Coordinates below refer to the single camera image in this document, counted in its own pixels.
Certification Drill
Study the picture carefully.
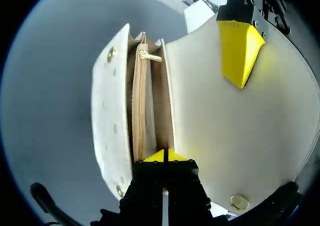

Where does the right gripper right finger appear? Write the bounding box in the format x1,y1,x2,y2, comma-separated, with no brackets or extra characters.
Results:
167,147,213,226

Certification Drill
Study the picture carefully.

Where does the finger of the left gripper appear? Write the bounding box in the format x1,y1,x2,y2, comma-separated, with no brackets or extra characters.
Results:
216,0,269,89
254,0,292,35

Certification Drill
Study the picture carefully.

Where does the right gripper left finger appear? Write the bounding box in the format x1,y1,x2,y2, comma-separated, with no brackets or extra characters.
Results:
119,149,166,226

